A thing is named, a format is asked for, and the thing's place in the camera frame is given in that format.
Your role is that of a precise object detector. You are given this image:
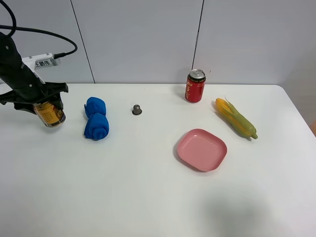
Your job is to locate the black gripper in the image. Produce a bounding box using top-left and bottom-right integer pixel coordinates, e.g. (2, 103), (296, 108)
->
(0, 33), (69, 115)

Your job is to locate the yellow drink can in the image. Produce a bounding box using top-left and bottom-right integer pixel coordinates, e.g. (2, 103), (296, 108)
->
(33, 102), (66, 127)

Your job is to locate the pink square plate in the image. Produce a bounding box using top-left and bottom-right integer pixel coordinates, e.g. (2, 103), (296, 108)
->
(177, 128), (227, 172)

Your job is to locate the blue rolled cloth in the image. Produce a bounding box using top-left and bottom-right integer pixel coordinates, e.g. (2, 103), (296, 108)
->
(84, 97), (109, 141)

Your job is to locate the black cable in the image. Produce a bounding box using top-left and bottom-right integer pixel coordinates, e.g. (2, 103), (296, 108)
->
(0, 0), (78, 59)

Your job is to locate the white labelled camera mount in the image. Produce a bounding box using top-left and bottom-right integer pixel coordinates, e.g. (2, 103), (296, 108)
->
(22, 53), (60, 71)

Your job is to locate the corn cob with husk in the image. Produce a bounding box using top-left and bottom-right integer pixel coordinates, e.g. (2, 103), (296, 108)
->
(215, 98), (258, 139)

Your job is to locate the red soda can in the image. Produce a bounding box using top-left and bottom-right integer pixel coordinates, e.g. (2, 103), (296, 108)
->
(185, 69), (206, 103)

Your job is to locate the small grey capsule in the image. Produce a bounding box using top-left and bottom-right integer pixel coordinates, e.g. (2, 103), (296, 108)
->
(132, 105), (142, 115)

